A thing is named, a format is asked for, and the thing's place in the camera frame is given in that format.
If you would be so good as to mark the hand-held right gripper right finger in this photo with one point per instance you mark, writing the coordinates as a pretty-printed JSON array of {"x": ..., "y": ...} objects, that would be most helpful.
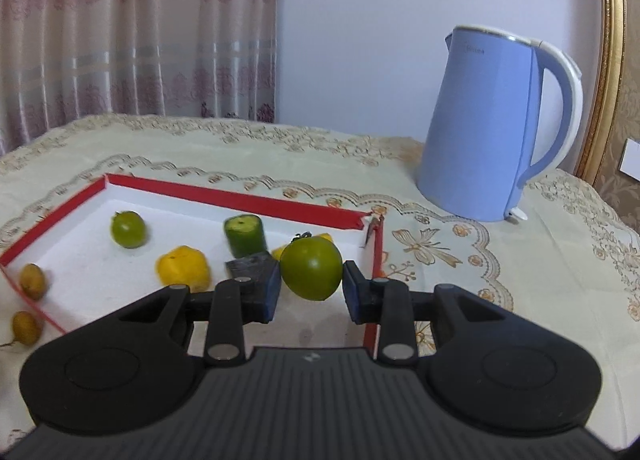
[{"x": 351, "y": 295}]

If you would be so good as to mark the red cardboard box tray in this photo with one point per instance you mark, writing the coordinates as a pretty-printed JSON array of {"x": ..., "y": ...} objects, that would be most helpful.
[{"x": 175, "y": 220}]

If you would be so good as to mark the brown longan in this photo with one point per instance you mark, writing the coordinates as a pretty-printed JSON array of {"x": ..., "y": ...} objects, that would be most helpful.
[
  {"x": 26, "y": 328},
  {"x": 33, "y": 282}
]

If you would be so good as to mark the blue electric kettle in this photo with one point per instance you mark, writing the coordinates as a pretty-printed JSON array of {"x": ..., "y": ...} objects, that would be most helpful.
[{"x": 475, "y": 130}]

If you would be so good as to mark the yellow lumpy fruit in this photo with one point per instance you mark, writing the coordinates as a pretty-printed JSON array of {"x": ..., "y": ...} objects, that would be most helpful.
[{"x": 182, "y": 267}]

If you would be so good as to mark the dark green round fruit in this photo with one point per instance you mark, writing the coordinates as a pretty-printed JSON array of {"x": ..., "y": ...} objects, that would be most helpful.
[{"x": 311, "y": 267}]

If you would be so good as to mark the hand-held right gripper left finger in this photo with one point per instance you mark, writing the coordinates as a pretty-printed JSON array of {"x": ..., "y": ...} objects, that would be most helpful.
[{"x": 272, "y": 292}]

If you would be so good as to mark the green cucumber piece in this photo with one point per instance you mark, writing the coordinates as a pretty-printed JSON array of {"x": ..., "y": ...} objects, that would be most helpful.
[{"x": 243, "y": 237}]

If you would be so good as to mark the embroidered cream tablecloth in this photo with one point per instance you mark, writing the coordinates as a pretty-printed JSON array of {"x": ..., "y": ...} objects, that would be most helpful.
[{"x": 475, "y": 260}]

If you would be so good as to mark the white wall switch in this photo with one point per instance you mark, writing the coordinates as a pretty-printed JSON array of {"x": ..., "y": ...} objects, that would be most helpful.
[{"x": 631, "y": 156}]

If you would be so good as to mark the small yellow-green round fruit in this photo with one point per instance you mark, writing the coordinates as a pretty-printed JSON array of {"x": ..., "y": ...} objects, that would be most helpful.
[{"x": 128, "y": 230}]

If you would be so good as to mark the yellow fruit piece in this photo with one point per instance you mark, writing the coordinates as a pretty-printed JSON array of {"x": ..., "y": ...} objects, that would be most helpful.
[{"x": 277, "y": 254}]

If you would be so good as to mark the pink patterned curtain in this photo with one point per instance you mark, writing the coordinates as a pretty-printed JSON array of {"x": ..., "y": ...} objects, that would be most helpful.
[{"x": 125, "y": 30}]

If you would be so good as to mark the gold curved frame moulding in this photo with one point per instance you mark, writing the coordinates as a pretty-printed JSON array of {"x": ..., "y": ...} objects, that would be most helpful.
[{"x": 612, "y": 65}]

